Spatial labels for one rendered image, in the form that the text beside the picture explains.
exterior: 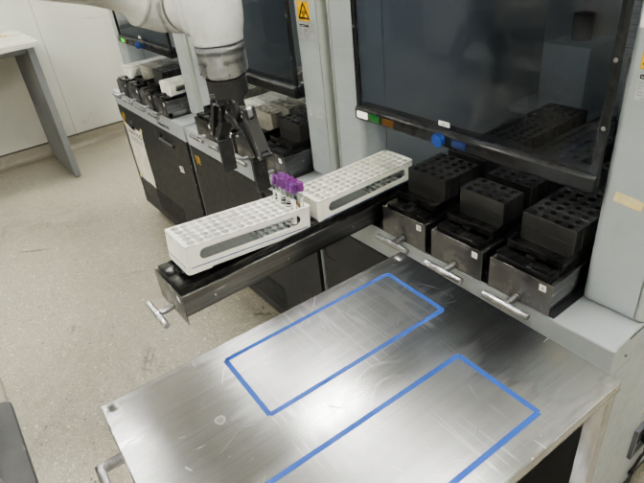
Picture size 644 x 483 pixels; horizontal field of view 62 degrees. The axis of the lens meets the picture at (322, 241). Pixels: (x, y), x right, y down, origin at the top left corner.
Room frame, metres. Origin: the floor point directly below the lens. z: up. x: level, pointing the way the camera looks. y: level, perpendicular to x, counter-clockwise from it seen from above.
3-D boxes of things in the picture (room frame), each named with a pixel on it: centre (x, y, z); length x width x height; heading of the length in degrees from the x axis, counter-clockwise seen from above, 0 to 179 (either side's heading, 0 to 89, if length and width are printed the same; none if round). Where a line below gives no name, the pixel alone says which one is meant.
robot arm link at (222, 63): (1.01, 0.14, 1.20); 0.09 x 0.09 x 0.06
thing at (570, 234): (0.84, -0.43, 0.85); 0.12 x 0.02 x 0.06; 33
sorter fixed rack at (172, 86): (2.32, 0.45, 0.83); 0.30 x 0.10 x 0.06; 124
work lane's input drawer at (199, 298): (1.06, 0.05, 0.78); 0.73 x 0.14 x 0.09; 124
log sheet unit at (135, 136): (2.62, 0.88, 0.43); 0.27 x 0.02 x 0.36; 34
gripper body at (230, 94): (1.01, 0.14, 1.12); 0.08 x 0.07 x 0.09; 34
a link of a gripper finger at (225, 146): (1.07, 0.18, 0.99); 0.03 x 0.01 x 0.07; 124
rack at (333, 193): (1.16, -0.10, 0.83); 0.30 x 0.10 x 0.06; 124
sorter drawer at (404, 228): (1.22, -0.45, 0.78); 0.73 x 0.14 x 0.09; 124
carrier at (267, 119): (1.68, 0.13, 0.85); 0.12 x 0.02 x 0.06; 35
